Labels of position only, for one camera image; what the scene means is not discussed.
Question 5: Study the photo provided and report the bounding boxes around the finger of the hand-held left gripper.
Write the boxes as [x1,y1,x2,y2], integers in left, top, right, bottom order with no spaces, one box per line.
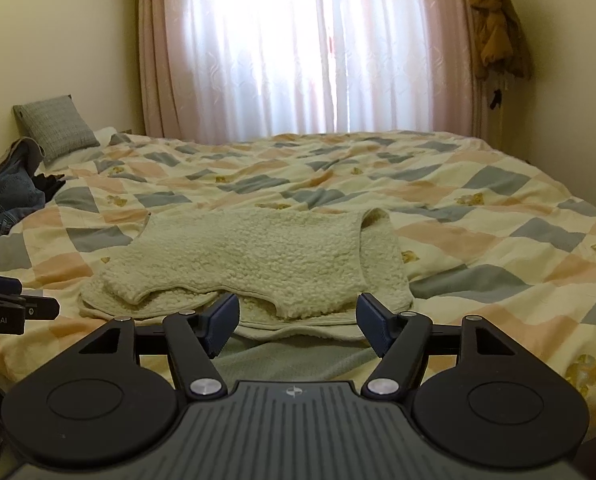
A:
[24,296,60,321]

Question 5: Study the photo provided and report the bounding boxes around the checkered quilt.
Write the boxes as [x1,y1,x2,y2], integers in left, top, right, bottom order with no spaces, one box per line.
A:
[0,129,596,442]

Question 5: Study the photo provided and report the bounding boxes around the pale green cloth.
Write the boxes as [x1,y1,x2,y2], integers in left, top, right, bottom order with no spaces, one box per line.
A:
[213,332,380,387]

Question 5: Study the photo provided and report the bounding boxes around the black garment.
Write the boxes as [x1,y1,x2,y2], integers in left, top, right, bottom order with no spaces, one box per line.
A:
[32,172,67,199]

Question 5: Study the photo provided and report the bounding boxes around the pink drape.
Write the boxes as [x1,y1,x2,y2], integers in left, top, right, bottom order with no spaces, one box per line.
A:
[422,0,487,139]
[137,0,195,141]

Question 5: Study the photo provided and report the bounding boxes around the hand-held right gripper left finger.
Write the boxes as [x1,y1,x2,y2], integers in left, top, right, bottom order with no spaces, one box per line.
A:
[58,294,241,402]

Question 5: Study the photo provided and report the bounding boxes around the blue jeans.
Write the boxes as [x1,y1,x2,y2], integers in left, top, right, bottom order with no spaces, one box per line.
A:
[0,169,47,237]

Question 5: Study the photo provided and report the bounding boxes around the grey square pillow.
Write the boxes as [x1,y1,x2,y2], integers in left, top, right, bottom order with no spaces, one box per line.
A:
[12,95,101,163]

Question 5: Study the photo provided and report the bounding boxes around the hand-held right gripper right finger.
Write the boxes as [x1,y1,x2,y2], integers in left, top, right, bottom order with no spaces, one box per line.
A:
[356,292,539,402]

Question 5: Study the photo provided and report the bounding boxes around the brown hanging jacket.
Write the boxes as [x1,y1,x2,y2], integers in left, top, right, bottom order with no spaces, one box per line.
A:
[470,0,533,82]

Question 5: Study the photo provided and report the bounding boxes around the sheer white curtain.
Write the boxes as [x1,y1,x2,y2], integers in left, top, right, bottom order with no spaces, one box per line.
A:
[178,0,445,144]

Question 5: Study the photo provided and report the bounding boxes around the cream fleece jacket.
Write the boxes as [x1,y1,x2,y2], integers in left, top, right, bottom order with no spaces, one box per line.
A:
[79,207,413,343]

